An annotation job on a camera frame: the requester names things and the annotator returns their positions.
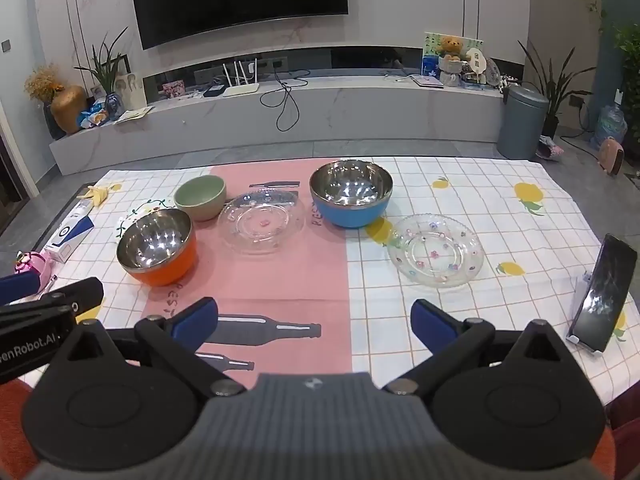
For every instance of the blue snack packet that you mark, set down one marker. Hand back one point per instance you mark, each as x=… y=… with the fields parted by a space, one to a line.
x=95 y=116

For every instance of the checkered lemon print tablecloth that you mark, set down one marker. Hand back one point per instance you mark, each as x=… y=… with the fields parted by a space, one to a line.
x=350 y=280

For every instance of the white round hand fan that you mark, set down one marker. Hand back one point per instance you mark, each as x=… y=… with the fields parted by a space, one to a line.
x=476 y=60

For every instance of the grey trash can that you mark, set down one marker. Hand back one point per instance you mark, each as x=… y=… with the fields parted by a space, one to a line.
x=520 y=120

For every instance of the orange steel bowl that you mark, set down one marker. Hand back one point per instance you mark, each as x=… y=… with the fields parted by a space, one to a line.
x=165 y=272

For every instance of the green leafy plant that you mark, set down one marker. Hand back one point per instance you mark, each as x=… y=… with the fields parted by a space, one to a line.
x=105 y=67

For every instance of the clear glass plate purple flowers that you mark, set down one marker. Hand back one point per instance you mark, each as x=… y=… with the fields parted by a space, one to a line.
x=435 y=252

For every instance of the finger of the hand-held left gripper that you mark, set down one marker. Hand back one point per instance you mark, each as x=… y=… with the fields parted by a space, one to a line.
x=17 y=289
x=75 y=297

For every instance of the yellow banana peel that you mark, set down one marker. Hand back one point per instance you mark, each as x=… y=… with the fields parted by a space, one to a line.
x=97 y=194

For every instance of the white plate with vine rim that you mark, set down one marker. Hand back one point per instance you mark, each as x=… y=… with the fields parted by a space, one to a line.
x=141 y=207

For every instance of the pink plastic toy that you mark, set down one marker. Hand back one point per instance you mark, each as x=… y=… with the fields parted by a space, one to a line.
x=32 y=264

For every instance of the blue water jug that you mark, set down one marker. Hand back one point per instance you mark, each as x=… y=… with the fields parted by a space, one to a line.
x=609 y=127

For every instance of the clear glass plate pink flowers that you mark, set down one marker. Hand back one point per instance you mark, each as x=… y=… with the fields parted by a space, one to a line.
x=260 y=222

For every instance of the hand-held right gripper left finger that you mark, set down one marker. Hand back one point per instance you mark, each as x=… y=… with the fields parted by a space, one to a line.
x=197 y=321

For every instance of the pink slipper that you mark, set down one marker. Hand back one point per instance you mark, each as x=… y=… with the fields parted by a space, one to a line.
x=549 y=150

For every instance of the golden vase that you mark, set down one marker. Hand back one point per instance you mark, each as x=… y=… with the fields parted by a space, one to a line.
x=70 y=110

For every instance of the pink notebook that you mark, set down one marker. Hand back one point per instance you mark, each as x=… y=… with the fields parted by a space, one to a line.
x=427 y=81

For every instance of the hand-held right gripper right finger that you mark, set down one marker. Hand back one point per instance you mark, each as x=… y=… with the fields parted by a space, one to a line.
x=431 y=321

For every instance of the pink space heater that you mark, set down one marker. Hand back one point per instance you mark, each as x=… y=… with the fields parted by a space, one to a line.
x=609 y=157

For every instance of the tall potted plant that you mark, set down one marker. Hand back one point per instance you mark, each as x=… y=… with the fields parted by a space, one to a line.
x=552 y=90

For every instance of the grey marble television console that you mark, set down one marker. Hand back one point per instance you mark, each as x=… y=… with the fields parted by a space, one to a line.
x=350 y=110

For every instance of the black smartphone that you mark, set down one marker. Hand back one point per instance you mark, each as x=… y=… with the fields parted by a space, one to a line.
x=605 y=290

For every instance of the white router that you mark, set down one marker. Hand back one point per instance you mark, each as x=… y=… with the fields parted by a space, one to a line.
x=241 y=88

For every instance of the blue steel bowl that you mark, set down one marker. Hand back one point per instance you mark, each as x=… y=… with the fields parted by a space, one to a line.
x=350 y=212

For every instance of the green and blue painting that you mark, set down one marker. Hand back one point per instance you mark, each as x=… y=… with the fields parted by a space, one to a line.
x=430 y=60

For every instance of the white printed card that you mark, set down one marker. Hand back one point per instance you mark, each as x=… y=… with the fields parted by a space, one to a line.
x=131 y=90

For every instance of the dark green bushy plant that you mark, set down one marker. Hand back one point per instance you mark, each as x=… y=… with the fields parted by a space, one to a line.
x=629 y=60

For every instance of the decorative patterned plate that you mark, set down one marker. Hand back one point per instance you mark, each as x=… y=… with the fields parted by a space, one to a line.
x=493 y=74

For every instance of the blue vase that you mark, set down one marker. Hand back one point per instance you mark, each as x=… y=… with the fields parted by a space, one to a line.
x=113 y=106

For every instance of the white and blue carton box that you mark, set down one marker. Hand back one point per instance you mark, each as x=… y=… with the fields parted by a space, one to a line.
x=70 y=235

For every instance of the pink photo card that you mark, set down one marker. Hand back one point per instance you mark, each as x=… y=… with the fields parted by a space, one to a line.
x=174 y=90

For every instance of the pale paper sheets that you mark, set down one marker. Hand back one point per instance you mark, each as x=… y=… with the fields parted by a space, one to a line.
x=132 y=115

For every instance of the green ceramic bowl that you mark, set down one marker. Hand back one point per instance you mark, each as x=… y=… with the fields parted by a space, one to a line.
x=200 y=200

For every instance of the dried yellow flowers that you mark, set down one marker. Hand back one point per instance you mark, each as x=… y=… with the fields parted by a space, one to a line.
x=42 y=82

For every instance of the dark blue box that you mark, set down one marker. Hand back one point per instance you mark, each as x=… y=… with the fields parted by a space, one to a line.
x=214 y=91

